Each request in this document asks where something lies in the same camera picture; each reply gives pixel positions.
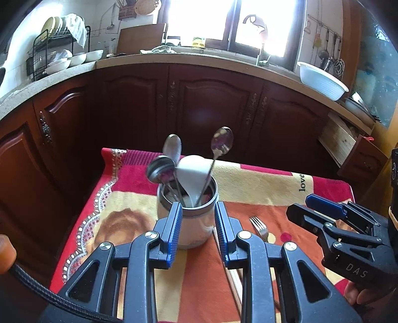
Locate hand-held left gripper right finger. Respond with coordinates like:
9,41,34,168
214,201,363,323

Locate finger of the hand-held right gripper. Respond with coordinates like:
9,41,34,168
286,203,386,284
305,193,389,240

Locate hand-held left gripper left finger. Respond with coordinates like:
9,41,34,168
57,201,183,323

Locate white steel-rimmed container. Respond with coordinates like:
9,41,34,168
156,178,219,250

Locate steel fork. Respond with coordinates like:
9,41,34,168
249,216,271,244

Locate light wooden chopstick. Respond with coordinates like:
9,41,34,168
212,228,243,311

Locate white ceramic spoon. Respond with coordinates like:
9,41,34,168
176,154,212,207

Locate round steel soup spoon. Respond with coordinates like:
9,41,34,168
147,155,184,205

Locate person's right hand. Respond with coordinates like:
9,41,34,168
344,280,374,308

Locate open wooden drawer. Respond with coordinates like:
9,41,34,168
319,112,389,179

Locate red patterned blanket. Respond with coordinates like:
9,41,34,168
50,147,355,323

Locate white plastic basin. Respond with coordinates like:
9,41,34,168
297,61,349,101

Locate dark wooden kitchen cabinet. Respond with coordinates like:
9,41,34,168
0,60,389,280

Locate blue patterned panel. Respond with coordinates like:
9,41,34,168
354,12,398,128

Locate hanging steel ladle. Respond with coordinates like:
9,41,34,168
325,34,338,70

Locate kitchen faucet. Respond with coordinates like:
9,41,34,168
243,14,269,67

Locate orange rounded object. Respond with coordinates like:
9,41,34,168
0,234,17,274

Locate speckled stone countertop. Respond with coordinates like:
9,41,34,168
0,53,377,134

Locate crumpled dishcloth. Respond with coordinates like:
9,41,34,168
141,45,178,55

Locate brown wooden cutting board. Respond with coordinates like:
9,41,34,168
116,23,167,55

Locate window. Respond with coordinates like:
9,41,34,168
157,0,307,70

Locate white cloth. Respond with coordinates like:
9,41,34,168
62,14,88,47

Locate woven basket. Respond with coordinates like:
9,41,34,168
134,0,162,16

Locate black braided cable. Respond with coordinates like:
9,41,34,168
8,264,119,323

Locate black wire dish rack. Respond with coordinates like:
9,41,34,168
25,26,91,82

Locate wall-mounted chopstick holder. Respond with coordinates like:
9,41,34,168
116,0,137,21

